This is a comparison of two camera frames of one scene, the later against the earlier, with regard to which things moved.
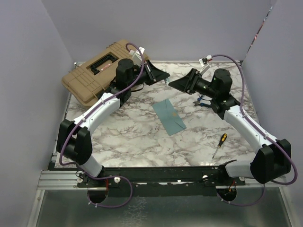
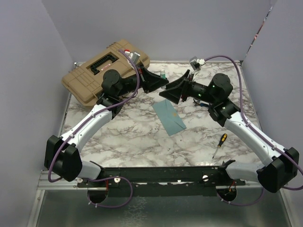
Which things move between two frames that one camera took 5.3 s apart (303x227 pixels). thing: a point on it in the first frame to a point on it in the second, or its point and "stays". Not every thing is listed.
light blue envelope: x=168 y=116 stays
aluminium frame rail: x=54 y=180 stays
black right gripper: x=188 y=82 to x=174 y=94
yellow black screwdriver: x=223 y=139 stays
